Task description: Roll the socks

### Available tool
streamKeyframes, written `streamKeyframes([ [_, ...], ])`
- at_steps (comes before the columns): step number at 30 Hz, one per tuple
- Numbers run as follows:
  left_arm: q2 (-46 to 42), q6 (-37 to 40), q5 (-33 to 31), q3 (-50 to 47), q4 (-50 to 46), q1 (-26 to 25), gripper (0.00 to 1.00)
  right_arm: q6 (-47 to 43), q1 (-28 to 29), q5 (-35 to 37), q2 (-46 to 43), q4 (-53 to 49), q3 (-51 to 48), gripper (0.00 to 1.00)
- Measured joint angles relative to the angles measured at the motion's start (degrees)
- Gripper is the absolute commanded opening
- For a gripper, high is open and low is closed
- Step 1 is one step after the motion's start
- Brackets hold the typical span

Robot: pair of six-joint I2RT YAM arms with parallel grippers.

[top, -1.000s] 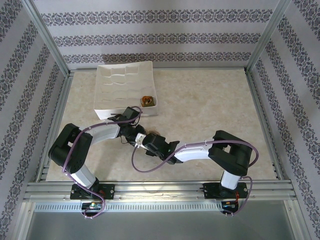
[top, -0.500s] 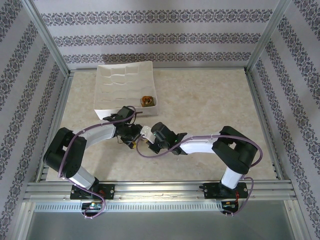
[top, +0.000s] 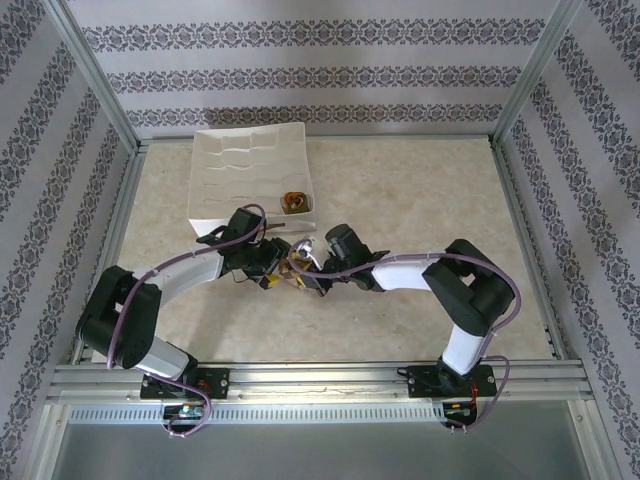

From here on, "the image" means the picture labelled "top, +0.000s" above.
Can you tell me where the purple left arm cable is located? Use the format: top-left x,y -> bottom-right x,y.
107,203 -> 266,441

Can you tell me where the white divided organizer box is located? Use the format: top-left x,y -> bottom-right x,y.
186,122 -> 318,240

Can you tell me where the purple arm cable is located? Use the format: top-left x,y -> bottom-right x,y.
291,238 -> 524,432
107,203 -> 266,441

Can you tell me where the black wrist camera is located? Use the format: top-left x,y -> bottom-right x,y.
324,224 -> 374,262
227,206 -> 265,237

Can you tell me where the aluminium side rail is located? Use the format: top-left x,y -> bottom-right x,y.
73,147 -> 147,364
491,142 -> 569,360

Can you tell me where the aluminium frame post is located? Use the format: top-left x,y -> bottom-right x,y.
491,0 -> 585,146
42,0 -> 140,152

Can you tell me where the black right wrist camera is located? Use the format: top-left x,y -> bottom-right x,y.
324,224 -> 374,262

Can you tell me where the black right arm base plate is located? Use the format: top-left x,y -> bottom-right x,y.
406,364 -> 496,400

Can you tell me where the slotted metal cable duct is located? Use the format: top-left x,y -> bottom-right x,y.
67,401 -> 447,425

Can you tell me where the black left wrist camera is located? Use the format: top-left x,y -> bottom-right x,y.
227,206 -> 265,237

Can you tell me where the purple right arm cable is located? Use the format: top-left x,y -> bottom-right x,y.
291,238 -> 524,432

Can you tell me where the aluminium mounting rail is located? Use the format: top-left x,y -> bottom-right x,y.
47,360 -> 594,402

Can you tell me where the brown beige patterned sock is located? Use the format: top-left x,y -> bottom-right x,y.
278,255 -> 311,292

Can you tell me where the brown round pastry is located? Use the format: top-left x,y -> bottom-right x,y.
278,190 -> 311,215

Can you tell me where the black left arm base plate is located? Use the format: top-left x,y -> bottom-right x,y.
140,367 -> 231,401

